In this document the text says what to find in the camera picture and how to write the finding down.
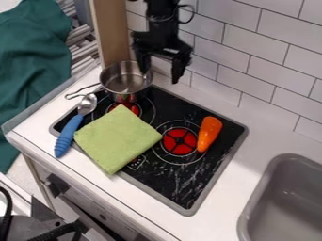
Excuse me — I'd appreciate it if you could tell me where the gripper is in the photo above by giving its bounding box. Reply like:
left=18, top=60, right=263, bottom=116
left=129, top=29, right=196, bottom=85

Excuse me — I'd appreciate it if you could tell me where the silver pan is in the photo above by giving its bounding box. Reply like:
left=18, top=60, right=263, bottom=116
left=64, top=59, right=155, bottom=104

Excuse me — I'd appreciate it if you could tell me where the wooden board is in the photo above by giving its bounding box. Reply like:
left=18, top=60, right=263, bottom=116
left=88, top=0, right=133, bottom=69

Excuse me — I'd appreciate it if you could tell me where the orange toy carrot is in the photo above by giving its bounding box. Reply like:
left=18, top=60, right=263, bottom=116
left=196, top=116, right=224, bottom=153

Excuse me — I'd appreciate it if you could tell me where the light green cloth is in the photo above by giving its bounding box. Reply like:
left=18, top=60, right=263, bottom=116
left=72, top=104, right=164, bottom=176

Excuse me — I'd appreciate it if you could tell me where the toy stove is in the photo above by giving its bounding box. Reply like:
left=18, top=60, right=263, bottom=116
left=47, top=84, right=250, bottom=217

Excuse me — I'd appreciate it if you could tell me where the dark green cloth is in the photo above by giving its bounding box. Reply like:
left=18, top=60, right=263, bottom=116
left=0, top=0, right=74, bottom=174

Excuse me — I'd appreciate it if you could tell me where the toy sink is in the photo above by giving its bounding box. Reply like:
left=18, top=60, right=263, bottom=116
left=234, top=153, right=322, bottom=241

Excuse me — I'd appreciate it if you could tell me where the blue handled silver spoon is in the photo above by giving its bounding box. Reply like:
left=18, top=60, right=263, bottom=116
left=53, top=92, right=99, bottom=159

